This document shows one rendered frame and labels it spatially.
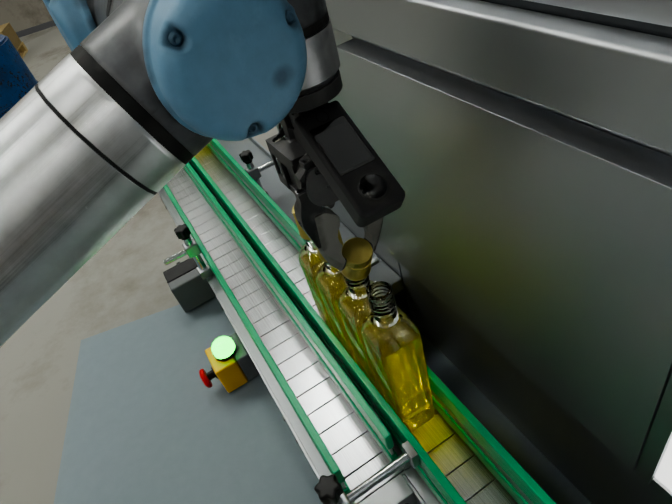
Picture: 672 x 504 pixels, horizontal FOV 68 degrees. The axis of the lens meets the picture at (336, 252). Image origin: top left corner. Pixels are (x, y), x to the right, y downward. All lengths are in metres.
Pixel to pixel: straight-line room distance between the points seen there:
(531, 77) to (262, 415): 0.75
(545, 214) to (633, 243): 0.08
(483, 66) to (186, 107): 0.29
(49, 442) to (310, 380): 1.64
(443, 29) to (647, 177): 0.22
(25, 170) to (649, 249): 0.38
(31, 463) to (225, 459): 1.44
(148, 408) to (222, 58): 0.93
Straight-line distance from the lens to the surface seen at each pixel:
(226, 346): 0.97
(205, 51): 0.24
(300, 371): 0.84
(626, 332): 0.48
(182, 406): 1.07
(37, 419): 2.46
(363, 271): 0.57
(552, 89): 0.42
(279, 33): 0.25
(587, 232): 0.44
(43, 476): 2.27
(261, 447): 0.95
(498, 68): 0.45
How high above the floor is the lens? 1.54
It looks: 41 degrees down
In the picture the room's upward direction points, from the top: 17 degrees counter-clockwise
